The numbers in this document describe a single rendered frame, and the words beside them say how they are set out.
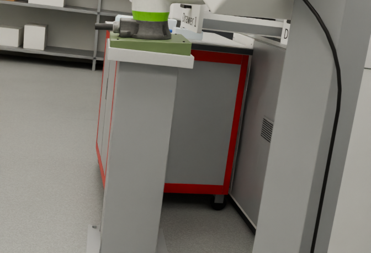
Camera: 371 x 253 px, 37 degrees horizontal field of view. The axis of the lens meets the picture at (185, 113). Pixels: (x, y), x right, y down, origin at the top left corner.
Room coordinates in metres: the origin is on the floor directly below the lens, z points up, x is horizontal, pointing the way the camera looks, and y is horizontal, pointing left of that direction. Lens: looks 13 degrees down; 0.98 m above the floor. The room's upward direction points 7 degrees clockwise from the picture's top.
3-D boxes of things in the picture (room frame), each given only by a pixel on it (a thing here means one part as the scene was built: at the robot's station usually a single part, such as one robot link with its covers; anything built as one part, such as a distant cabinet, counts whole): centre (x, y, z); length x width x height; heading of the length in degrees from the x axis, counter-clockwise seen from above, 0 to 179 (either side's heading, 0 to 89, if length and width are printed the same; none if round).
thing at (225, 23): (2.23, -0.18, 0.86); 0.40 x 0.26 x 0.06; 104
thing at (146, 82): (1.91, 0.16, 0.38); 0.30 x 0.30 x 0.76; 10
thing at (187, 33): (2.47, 0.04, 0.78); 0.12 x 0.08 x 0.04; 100
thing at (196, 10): (2.18, 0.02, 0.87); 0.29 x 0.02 x 0.11; 14
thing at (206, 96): (2.59, 0.11, 0.38); 0.62 x 0.58 x 0.76; 14
